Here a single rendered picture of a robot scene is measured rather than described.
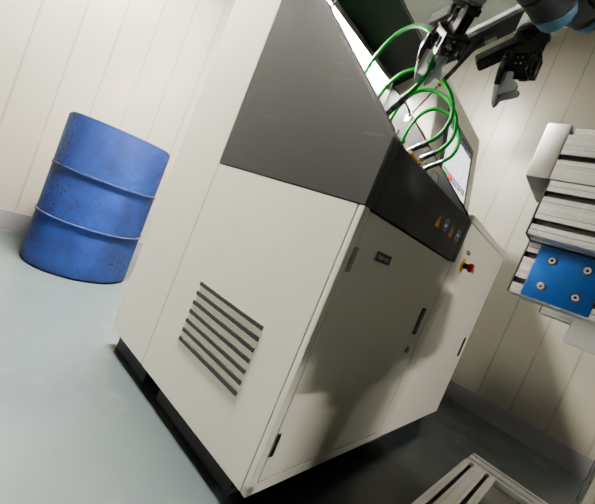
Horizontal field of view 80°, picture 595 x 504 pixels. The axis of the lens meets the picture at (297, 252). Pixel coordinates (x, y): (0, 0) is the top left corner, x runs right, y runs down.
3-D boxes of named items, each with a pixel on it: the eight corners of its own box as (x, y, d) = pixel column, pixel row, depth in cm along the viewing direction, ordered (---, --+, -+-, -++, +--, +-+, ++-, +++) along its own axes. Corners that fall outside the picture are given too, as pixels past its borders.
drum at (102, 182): (109, 259, 246) (150, 147, 241) (138, 290, 209) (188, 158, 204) (11, 241, 205) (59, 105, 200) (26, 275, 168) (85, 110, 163)
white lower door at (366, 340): (258, 484, 82) (372, 211, 78) (252, 477, 84) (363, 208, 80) (380, 432, 131) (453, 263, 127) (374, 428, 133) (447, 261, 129)
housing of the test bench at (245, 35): (133, 383, 119) (301, -52, 110) (104, 342, 137) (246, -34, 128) (345, 365, 225) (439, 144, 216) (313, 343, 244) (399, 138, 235)
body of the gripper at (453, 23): (432, 57, 88) (461, 2, 79) (423, 43, 94) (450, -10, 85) (458, 65, 90) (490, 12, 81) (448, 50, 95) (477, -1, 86)
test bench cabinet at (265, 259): (232, 526, 81) (365, 205, 76) (132, 383, 118) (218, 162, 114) (371, 454, 135) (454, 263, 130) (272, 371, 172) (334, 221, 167)
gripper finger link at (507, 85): (509, 101, 93) (524, 68, 93) (486, 100, 97) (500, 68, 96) (511, 108, 95) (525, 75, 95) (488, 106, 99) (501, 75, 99)
